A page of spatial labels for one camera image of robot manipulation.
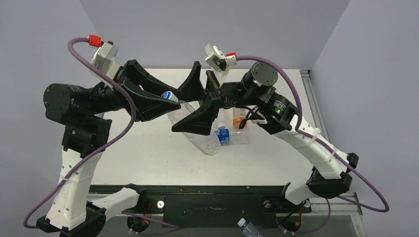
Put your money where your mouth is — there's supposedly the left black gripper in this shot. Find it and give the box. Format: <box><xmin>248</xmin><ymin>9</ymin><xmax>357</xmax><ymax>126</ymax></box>
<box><xmin>85</xmin><ymin>60</ymin><xmax>182</xmax><ymax>121</ymax></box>

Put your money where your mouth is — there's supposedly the clear bottle blue-white cap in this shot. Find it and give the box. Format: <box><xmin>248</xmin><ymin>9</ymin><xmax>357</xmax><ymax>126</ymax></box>
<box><xmin>161</xmin><ymin>91</ymin><xmax>221</xmax><ymax>156</ymax></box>

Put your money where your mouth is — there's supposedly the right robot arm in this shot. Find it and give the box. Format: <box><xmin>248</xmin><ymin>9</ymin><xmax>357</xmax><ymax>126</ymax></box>
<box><xmin>172</xmin><ymin>59</ymin><xmax>359</xmax><ymax>211</ymax></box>

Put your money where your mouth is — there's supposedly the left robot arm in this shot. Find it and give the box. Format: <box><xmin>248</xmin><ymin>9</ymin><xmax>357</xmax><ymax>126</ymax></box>
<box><xmin>36</xmin><ymin>60</ymin><xmax>175</xmax><ymax>237</ymax></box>

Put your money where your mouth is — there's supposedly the large clear empty bottle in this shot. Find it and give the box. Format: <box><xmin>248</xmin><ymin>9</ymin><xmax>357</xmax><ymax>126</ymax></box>
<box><xmin>214</xmin><ymin>109</ymin><xmax>228</xmax><ymax>130</ymax></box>

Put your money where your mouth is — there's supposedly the orange drink bottle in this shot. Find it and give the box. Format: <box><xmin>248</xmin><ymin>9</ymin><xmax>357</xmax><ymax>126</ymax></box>
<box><xmin>233</xmin><ymin>108</ymin><xmax>246</xmax><ymax>129</ymax></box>

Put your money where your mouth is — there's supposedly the clear bottle blue label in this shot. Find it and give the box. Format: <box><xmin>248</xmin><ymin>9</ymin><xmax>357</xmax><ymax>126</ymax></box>
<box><xmin>215</xmin><ymin>128</ymin><xmax>251</xmax><ymax>146</ymax></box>

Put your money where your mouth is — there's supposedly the water bottle under table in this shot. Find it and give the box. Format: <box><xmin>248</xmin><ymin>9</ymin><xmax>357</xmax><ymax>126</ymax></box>
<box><xmin>237</xmin><ymin>218</ymin><xmax>264</xmax><ymax>237</ymax></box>

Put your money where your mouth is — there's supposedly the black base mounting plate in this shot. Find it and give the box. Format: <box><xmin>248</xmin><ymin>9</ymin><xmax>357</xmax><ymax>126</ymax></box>
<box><xmin>115</xmin><ymin>185</ymin><xmax>312</xmax><ymax>229</ymax></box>

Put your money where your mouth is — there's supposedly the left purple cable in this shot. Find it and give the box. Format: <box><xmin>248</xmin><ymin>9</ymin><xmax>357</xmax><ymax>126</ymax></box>
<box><xmin>23</xmin><ymin>38</ymin><xmax>181</xmax><ymax>236</ymax></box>

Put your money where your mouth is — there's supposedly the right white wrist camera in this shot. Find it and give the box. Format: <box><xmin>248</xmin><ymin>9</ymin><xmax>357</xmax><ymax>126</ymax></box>
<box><xmin>201</xmin><ymin>44</ymin><xmax>238</xmax><ymax>87</ymax></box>

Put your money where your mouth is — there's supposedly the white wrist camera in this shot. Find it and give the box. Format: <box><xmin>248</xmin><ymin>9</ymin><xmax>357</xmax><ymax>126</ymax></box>
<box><xmin>201</xmin><ymin>44</ymin><xmax>238</xmax><ymax>87</ymax></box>
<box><xmin>88</xmin><ymin>35</ymin><xmax>120</xmax><ymax>80</ymax></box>

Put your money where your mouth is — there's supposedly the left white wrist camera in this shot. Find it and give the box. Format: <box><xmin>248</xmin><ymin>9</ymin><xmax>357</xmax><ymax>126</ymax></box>
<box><xmin>88</xmin><ymin>35</ymin><xmax>120</xmax><ymax>80</ymax></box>

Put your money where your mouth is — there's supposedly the aluminium frame rail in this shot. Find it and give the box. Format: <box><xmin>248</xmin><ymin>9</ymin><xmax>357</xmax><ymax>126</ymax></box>
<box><xmin>300</xmin><ymin>70</ymin><xmax>330</xmax><ymax>142</ymax></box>

